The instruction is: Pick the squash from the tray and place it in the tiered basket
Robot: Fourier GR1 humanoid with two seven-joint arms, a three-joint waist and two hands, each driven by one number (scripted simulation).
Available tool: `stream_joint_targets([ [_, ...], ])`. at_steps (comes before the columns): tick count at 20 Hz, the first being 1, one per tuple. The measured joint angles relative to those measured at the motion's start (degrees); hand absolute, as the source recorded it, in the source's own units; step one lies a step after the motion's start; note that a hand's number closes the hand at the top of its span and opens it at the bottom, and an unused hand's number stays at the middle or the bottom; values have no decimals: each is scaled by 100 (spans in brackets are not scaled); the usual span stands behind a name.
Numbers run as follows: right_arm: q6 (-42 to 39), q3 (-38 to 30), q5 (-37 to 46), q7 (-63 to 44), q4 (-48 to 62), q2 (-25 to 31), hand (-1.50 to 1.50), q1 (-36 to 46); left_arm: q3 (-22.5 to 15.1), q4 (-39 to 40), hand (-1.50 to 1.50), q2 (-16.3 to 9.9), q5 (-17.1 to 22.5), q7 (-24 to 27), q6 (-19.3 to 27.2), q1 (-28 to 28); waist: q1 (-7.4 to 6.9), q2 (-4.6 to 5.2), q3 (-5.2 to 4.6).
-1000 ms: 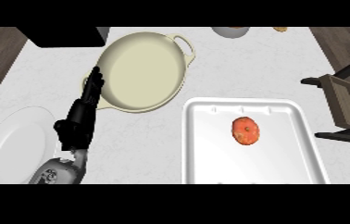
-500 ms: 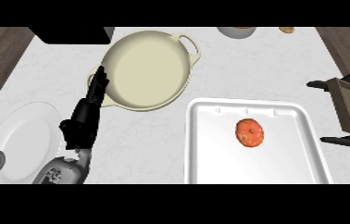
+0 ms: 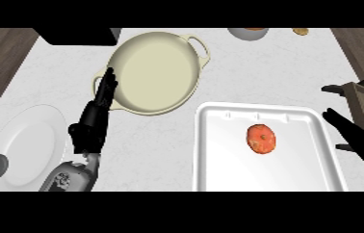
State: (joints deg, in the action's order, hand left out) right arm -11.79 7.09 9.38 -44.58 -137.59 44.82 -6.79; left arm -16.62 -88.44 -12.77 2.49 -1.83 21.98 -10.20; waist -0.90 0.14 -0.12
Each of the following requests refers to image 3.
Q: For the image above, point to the orange squash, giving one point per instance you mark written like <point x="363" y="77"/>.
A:
<point x="260" y="139"/>

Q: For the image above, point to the grey bowl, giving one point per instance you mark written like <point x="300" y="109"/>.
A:
<point x="247" y="35"/>

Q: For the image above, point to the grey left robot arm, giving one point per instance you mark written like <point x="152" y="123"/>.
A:
<point x="71" y="177"/>

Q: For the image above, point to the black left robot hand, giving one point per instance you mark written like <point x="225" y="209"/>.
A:
<point x="92" y="121"/>

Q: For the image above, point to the white tray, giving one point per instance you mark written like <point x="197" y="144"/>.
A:
<point x="222" y="166"/>

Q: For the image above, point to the brown and black tiered basket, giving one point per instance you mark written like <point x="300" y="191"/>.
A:
<point x="354" y="97"/>

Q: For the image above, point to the black appliance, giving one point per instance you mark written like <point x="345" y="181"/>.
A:
<point x="78" y="36"/>

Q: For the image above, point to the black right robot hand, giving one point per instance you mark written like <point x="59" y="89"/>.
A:
<point x="348" y="129"/>

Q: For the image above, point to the grey round object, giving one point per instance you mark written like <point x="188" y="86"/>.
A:
<point x="3" y="165"/>

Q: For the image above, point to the orange food in bowl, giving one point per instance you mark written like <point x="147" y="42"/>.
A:
<point x="255" y="29"/>

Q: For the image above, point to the white plate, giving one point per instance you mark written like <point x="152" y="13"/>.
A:
<point x="28" y="143"/>

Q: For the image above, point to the tan round food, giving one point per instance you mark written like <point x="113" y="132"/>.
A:
<point x="300" y="31"/>

